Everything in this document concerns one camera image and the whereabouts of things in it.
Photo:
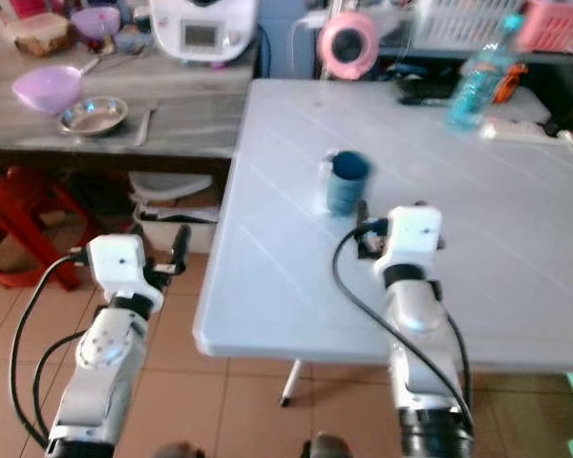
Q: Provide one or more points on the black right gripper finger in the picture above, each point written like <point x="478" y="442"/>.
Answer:
<point x="361" y="215"/>

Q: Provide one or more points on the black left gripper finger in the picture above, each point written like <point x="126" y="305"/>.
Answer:
<point x="137" y="230"/>
<point x="181" y="246"/>

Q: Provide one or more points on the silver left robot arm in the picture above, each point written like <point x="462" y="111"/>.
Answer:
<point x="100" y="367"/>

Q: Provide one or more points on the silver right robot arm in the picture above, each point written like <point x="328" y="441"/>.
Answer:
<point x="420" y="324"/>

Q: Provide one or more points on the blue mug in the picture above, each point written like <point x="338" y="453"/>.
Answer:
<point x="346" y="186"/>

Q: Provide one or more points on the white stacked storage bins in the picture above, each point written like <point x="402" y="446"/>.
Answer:
<point x="172" y="205"/>

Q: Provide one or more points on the metal spoon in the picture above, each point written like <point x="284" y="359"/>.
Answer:
<point x="145" y="124"/>

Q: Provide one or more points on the grey wooden counter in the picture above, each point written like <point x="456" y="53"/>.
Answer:
<point x="191" y="129"/>

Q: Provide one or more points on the red plastic stool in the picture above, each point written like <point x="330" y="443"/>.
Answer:
<point x="24" y="205"/>

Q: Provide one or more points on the steel dish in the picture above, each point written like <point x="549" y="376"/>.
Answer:
<point x="94" y="116"/>

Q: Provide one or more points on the black device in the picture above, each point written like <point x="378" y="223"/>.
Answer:
<point x="425" y="88"/>

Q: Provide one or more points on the white table leg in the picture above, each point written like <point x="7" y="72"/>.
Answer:
<point x="291" y="384"/>

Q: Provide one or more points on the large purple plastic bowl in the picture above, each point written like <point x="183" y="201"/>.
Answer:
<point x="46" y="91"/>

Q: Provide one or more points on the pink round appliance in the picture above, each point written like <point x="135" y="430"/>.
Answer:
<point x="349" y="46"/>

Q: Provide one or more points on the clear blue water bottle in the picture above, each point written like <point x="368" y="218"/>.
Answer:
<point x="477" y="86"/>

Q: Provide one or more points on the white power strip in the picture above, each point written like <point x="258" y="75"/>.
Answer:
<point x="520" y="130"/>

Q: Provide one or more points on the orange object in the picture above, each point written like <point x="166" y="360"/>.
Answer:
<point x="512" y="84"/>

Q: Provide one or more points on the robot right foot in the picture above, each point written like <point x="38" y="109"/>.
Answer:
<point x="332" y="447"/>

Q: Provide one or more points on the white kitchen appliance with display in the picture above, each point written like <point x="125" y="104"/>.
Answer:
<point x="205" y="29"/>

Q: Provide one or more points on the small purple bowl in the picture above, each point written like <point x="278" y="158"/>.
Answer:
<point x="96" y="21"/>

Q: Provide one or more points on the white plastic basket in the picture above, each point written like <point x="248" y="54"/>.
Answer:
<point x="458" y="21"/>

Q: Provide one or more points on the clear food container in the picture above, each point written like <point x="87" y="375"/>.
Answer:
<point x="41" y="34"/>

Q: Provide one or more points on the red plastic basket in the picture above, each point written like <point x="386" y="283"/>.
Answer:
<point x="559" y="27"/>

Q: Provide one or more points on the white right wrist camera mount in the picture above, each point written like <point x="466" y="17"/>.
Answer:
<point x="409" y="234"/>

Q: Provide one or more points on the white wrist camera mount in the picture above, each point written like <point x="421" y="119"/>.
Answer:
<point x="409" y="234"/>
<point x="119" y="265"/>

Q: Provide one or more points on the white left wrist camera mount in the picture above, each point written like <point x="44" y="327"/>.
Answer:
<point x="119" y="265"/>

